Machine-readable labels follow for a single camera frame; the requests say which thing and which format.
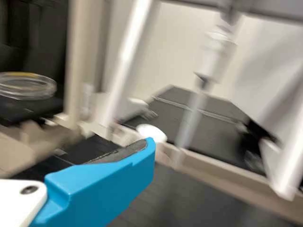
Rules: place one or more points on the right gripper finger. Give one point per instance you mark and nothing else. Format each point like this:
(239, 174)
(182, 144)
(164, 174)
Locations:
(99, 189)

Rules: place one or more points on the petri dish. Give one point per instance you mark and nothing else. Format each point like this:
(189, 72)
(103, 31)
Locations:
(26, 86)

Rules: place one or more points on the cream microscope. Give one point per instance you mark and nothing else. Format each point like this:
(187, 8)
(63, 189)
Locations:
(79, 59)

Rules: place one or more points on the white pipette stand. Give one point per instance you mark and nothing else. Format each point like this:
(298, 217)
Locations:
(133, 49)

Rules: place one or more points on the pipette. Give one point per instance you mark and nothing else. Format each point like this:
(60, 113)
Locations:
(217, 54)

